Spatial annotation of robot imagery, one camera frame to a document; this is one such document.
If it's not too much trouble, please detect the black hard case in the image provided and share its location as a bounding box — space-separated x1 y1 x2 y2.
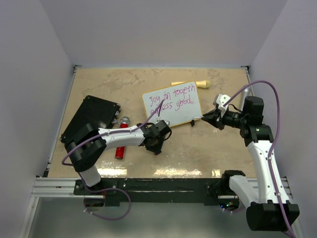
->
61 95 121 144

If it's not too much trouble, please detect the silver toy microphone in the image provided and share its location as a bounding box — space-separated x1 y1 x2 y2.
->
239 87 251 111

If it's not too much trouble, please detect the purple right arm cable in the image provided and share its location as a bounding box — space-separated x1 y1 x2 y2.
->
224 80 298 238

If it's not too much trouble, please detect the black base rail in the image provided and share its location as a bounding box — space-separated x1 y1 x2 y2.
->
74 178 242 210

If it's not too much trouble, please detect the cream toy microphone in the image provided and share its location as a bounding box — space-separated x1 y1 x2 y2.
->
171 80 211 89

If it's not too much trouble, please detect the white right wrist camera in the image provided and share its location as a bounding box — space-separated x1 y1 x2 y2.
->
213 94 231 117

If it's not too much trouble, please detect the yellow framed whiteboard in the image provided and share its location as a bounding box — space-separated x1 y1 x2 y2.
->
142 81 202 123

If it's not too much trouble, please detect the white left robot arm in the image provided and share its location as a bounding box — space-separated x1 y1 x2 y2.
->
62 120 172 194

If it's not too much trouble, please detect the red toy microphone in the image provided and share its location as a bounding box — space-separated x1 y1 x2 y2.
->
114 116 130 160

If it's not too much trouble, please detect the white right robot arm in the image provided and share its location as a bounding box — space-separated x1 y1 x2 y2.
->
202 94 300 232

